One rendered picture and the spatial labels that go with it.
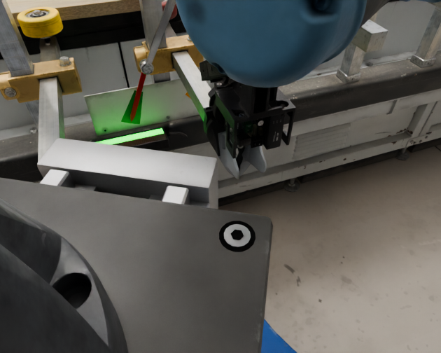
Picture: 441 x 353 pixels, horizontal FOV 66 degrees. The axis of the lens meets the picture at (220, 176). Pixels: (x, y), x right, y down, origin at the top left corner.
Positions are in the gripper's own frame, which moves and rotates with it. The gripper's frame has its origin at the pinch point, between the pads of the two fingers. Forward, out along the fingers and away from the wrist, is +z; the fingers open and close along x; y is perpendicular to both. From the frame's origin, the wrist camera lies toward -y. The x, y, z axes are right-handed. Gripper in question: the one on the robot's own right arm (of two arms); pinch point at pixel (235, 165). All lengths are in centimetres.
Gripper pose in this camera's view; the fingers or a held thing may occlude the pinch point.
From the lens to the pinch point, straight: 49.7
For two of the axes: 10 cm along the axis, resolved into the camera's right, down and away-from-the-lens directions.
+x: 9.4, -2.4, 2.4
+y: 3.4, 6.7, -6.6
